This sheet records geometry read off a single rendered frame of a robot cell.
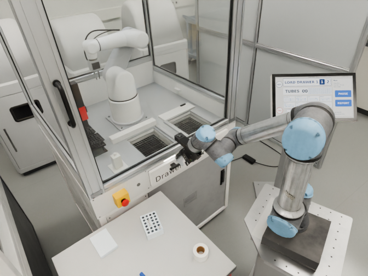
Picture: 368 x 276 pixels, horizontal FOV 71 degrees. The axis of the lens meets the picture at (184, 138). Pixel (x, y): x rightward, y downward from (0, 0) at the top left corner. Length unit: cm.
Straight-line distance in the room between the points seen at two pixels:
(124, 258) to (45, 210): 158
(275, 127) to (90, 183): 84
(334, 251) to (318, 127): 74
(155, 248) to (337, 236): 86
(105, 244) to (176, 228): 34
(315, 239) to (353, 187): 164
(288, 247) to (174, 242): 51
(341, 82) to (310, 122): 114
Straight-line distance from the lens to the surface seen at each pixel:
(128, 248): 135
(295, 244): 132
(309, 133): 82
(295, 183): 97
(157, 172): 144
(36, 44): 98
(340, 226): 154
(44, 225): 267
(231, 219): 235
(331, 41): 253
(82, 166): 121
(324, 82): 191
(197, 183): 182
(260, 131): 107
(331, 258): 141
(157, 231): 133
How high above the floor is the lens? 189
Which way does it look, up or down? 36 degrees down
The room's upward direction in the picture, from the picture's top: 3 degrees counter-clockwise
